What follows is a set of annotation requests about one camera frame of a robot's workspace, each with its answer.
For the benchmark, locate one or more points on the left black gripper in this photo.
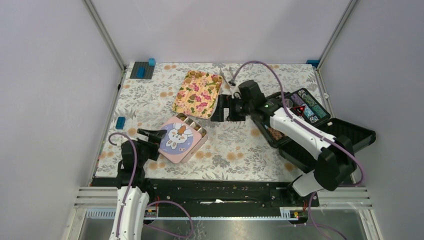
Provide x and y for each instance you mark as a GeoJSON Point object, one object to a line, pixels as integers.
{"type": "Point", "coordinates": [154, 138]}

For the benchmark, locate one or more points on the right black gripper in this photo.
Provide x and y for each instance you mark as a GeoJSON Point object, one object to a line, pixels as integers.
{"type": "Point", "coordinates": [225, 101]}

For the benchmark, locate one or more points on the silver metal tongs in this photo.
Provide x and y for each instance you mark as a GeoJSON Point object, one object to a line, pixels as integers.
{"type": "Point", "coordinates": [228, 77]}

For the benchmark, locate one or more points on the silver tin lid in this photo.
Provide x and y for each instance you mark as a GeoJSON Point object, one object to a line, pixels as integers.
{"type": "Point", "coordinates": [168, 145]}

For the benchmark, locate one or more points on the compartmented metal chocolate tin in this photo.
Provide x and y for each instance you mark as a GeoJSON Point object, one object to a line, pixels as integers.
{"type": "Point", "coordinates": [195, 136]}

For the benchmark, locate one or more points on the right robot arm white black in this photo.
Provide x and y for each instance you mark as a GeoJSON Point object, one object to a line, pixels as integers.
{"type": "Point", "coordinates": [334, 156]}

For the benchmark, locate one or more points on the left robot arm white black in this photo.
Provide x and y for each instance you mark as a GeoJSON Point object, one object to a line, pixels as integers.
{"type": "Point", "coordinates": [132, 187]}

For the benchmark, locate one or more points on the floral rectangular tray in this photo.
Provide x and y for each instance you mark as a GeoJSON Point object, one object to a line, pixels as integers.
{"type": "Point", "coordinates": [198, 94]}

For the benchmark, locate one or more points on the small blue block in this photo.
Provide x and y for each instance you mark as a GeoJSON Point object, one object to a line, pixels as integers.
{"type": "Point", "coordinates": [120, 123]}

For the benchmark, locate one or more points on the grey lego baseplate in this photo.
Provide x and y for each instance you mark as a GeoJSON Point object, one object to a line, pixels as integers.
{"type": "Point", "coordinates": [142, 70]}

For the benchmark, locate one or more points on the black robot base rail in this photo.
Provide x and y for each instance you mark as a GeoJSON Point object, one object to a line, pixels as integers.
{"type": "Point", "coordinates": [224, 199]}

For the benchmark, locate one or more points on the blue corner bracket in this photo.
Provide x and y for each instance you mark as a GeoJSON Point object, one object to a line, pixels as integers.
{"type": "Point", "coordinates": [313, 62]}

